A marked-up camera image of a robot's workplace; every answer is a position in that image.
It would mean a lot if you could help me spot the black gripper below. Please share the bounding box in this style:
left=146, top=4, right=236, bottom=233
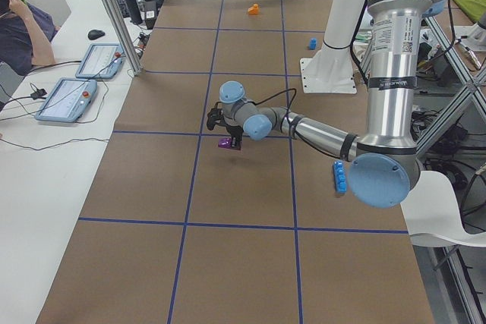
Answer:
left=206, top=102, right=241, bottom=150

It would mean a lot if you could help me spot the blue teach pendant near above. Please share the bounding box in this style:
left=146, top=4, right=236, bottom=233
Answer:
left=35, top=77, right=97, bottom=123

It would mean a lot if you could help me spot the black water bottle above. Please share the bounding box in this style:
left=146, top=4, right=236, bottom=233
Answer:
left=125, top=0, right=143, bottom=25

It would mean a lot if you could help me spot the person in dark shirt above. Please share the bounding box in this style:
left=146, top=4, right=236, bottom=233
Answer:
left=1, top=0, right=59, bottom=76

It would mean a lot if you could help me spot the blue teach pendant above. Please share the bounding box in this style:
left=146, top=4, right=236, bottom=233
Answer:
left=35, top=77, right=97, bottom=123
left=75, top=43, right=124, bottom=80

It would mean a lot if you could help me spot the orange trapezoid block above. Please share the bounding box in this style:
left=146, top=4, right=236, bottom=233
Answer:
left=247, top=3, right=260, bottom=16

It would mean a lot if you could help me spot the blue teach pendant far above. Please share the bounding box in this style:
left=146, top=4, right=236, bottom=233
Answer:
left=75, top=43, right=124, bottom=80

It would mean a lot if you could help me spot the purple trapezoid block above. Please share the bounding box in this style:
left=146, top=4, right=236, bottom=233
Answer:
left=218, top=137, right=232, bottom=149

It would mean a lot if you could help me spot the black computer mouse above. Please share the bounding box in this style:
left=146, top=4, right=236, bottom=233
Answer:
left=87, top=30, right=106, bottom=40

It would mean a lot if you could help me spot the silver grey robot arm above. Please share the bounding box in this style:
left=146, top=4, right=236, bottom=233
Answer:
left=207, top=0, right=445, bottom=208

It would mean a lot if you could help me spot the aluminium frame post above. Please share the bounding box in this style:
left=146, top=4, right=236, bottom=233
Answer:
left=101, top=0, right=142, bottom=76

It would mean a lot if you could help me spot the long blue four-stud brick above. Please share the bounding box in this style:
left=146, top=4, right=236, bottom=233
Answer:
left=333, top=160, right=347, bottom=193

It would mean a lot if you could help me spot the small blue single-stud block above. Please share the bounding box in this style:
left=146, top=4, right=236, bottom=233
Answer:
left=308, top=38, right=317, bottom=50

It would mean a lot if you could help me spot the white chair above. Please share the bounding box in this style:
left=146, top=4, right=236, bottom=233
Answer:
left=400, top=171, right=485, bottom=257

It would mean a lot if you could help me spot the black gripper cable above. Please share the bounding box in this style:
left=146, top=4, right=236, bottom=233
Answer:
left=253, top=87, right=345, bottom=159

